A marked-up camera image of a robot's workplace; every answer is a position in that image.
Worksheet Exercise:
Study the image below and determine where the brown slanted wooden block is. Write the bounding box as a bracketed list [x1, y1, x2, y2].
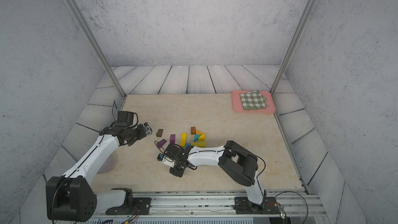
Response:
[156, 129, 163, 138]

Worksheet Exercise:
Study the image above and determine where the yellow long wooden block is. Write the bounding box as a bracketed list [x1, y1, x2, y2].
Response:
[180, 133, 187, 147]

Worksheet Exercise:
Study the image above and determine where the lime green long block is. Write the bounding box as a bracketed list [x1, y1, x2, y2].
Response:
[191, 141, 206, 148]

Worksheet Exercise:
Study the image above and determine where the teal long wooden block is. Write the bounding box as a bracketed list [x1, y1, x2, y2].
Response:
[194, 134, 201, 142]

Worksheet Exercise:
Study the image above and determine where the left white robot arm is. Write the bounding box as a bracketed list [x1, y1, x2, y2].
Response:
[46, 123, 152, 222]

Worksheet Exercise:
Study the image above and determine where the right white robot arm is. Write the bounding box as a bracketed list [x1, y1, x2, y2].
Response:
[157, 141, 266, 208]

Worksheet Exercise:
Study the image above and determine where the purple rectangular wooden block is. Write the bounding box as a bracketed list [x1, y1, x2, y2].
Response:
[170, 134, 176, 144]

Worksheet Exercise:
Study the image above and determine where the yellow triangle wooden block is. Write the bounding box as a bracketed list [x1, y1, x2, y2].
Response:
[198, 133, 205, 142]

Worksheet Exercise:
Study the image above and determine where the lilac bowl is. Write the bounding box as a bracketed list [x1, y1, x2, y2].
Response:
[97, 153, 117, 174]

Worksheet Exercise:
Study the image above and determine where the pink tray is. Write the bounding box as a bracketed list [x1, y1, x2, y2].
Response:
[231, 90, 276, 114]

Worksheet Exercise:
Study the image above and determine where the green checkered cloth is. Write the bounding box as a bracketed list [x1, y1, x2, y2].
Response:
[240, 90, 267, 110]

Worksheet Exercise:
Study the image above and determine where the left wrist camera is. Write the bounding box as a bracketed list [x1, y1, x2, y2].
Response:
[115, 111, 138, 128]

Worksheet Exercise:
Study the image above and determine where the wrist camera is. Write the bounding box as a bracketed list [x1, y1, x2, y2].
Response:
[157, 153, 175, 168]
[115, 111, 138, 128]

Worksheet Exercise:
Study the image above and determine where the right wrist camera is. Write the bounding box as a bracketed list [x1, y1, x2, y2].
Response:
[157, 153, 175, 168]

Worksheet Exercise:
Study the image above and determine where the left aluminium frame post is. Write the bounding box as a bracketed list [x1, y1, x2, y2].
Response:
[64, 0, 126, 99]

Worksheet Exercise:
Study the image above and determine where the aluminium frame post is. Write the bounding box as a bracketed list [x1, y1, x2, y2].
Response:
[271, 0, 317, 95]
[64, 0, 126, 99]

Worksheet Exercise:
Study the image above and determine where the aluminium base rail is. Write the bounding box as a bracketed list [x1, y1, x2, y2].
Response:
[55, 189, 330, 224]

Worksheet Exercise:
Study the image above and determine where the right aluminium frame post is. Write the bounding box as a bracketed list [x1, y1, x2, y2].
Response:
[271, 0, 317, 95]

